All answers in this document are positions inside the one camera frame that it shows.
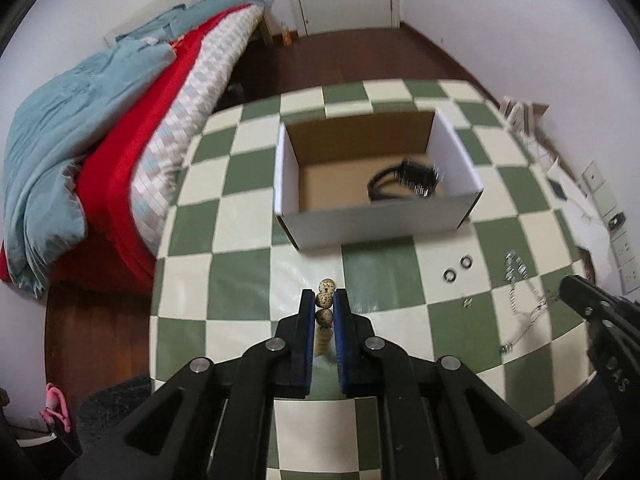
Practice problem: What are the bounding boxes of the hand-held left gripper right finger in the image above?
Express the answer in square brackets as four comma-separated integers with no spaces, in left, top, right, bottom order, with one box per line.
[332,289,583,480]

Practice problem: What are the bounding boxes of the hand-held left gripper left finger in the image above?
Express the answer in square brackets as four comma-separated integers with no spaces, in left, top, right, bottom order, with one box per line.
[60,289,316,480]

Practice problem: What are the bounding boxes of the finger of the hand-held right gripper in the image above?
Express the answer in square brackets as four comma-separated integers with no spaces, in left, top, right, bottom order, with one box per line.
[559,275,618,328]

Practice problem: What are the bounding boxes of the speckled beige bead bracelet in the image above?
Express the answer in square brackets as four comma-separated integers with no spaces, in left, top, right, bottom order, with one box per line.
[315,278,336,358]

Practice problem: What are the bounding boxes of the silver chain necklace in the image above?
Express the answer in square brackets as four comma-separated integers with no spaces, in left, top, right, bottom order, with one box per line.
[500,251,562,356]

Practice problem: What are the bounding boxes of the white cardboard box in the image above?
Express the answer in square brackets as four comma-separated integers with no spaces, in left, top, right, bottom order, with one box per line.
[273,108,485,253]

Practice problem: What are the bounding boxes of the green white checked tablecloth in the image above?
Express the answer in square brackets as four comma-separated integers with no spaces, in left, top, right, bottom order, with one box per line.
[149,79,593,480]

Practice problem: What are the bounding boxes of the white paper boxes pile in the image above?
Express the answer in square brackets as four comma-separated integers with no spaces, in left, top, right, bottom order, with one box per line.
[500,95,551,136]

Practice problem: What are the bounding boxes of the dark fuzzy rug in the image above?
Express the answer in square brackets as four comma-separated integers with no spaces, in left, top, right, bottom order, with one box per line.
[75,375,152,453]

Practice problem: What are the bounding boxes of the pale checked quilt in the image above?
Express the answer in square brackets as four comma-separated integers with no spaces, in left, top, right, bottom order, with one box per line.
[131,5,263,256]

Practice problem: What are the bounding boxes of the pink cloth item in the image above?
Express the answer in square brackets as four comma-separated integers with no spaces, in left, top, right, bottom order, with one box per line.
[40,383,72,433]

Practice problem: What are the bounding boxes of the bed with red blanket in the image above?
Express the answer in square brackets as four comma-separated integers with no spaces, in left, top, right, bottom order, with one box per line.
[4,0,276,297]

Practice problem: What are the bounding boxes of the white wall socket panels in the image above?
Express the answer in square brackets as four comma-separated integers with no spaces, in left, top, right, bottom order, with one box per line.
[581,160,640,293]

